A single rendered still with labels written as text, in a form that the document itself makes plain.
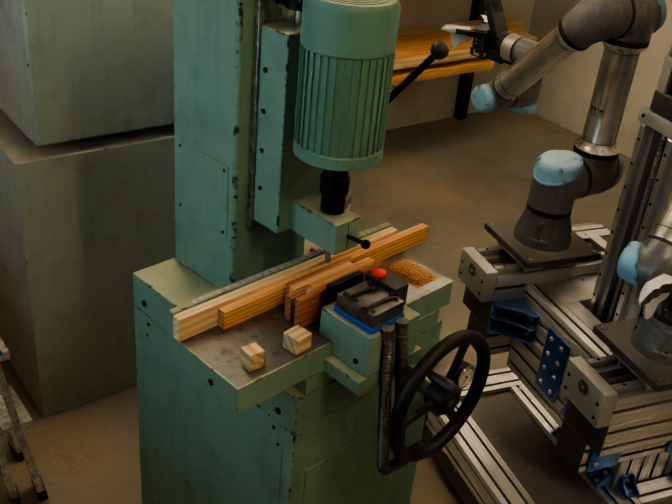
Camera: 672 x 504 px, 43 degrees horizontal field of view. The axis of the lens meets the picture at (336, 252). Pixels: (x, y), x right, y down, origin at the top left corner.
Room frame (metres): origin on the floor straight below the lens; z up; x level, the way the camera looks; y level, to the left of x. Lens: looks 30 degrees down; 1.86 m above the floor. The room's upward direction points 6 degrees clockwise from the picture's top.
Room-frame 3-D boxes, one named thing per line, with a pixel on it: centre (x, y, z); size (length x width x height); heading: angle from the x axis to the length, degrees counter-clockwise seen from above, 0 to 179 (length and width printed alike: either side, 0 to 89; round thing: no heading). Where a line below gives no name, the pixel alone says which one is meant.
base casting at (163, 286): (1.62, 0.11, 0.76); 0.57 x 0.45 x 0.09; 47
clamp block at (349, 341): (1.35, -0.08, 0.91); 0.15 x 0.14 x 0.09; 137
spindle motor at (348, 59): (1.53, 0.02, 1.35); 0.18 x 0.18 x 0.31
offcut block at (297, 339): (1.29, 0.06, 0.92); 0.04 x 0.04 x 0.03; 51
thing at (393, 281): (1.36, -0.08, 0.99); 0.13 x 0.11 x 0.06; 137
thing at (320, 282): (1.46, -0.02, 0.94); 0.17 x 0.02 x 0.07; 137
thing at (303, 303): (1.44, -0.02, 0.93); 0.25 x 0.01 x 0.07; 137
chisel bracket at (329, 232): (1.55, 0.03, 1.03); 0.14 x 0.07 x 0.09; 47
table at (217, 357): (1.41, -0.02, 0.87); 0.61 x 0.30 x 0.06; 137
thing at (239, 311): (1.55, 0.00, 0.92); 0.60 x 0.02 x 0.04; 137
